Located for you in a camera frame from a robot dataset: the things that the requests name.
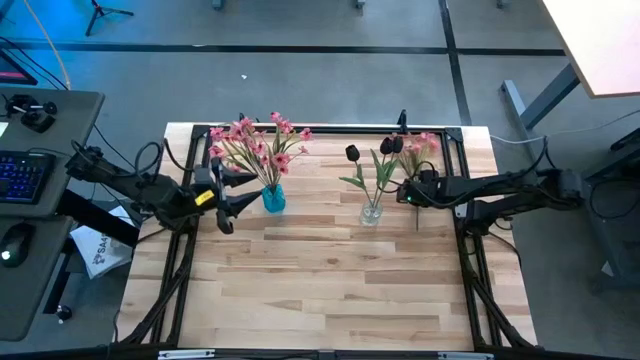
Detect white table top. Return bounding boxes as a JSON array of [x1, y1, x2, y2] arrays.
[[542, 0, 640, 99]]

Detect black desk cable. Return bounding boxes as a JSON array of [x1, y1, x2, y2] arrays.
[[92, 123, 139, 174]]

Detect silver metal bracket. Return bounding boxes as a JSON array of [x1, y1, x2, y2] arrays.
[[437, 351, 495, 360], [157, 348, 216, 360]]

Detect black floor cable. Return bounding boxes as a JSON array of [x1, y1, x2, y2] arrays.
[[0, 37, 69, 91]]

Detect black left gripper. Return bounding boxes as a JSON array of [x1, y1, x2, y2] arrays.
[[191, 156, 263, 236]]

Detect white cable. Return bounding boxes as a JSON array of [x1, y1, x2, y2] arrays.
[[489, 108, 640, 146]]

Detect black tripod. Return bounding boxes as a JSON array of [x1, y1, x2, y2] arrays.
[[84, 0, 136, 37]]

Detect black computer mouse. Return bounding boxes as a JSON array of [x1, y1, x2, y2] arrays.
[[0, 222, 37, 269]]

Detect grey desk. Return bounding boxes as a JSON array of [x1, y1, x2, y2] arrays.
[[0, 85, 106, 342]]

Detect black aluminium table frame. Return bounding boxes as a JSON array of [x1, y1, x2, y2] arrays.
[[117, 123, 539, 351]]

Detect blue vase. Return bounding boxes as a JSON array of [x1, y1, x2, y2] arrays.
[[261, 183, 287, 214]]

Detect white printed paper bag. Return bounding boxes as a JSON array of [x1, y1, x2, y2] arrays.
[[69, 203, 135, 280]]

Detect clear glass vase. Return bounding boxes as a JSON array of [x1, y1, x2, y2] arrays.
[[358, 200, 384, 227]]

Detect black clamp mount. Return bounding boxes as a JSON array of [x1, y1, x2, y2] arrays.
[[2, 93, 59, 135]]

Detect grey table leg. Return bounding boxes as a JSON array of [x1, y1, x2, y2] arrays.
[[499, 63, 582, 175]]

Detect beige cable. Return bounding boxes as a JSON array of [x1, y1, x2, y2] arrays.
[[22, 0, 73, 91]]

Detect black backlit keyboard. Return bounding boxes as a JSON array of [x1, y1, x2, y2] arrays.
[[0, 149, 56, 206]]

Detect dark equipment stand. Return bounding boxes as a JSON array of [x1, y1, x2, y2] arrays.
[[549, 127, 640, 294]]

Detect black desk support beam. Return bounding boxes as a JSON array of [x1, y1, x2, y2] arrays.
[[57, 189, 141, 249]]

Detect computer monitor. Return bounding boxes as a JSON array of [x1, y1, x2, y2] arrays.
[[0, 49, 39, 87]]

